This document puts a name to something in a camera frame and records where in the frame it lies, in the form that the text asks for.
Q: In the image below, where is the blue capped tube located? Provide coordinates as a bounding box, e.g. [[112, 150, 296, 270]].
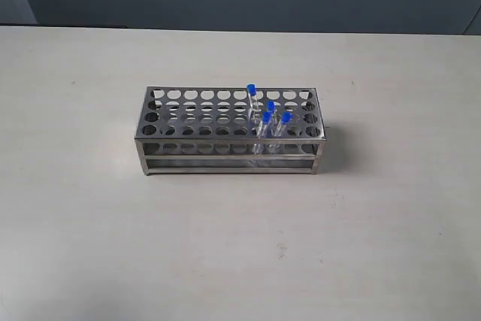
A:
[[253, 111, 271, 154], [266, 100, 276, 126], [269, 111, 292, 154], [247, 83, 260, 124]]

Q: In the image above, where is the stainless steel test tube rack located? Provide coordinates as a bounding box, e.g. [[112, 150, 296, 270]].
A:
[[135, 86, 327, 175]]

